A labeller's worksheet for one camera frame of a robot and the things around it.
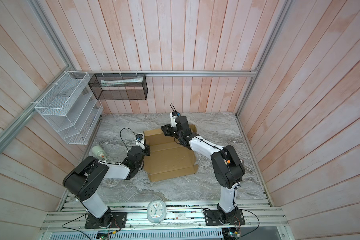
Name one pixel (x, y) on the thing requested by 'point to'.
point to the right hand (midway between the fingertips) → (161, 127)
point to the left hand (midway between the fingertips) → (146, 142)
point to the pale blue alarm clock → (156, 211)
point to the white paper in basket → (105, 82)
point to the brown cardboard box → (170, 156)
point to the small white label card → (180, 216)
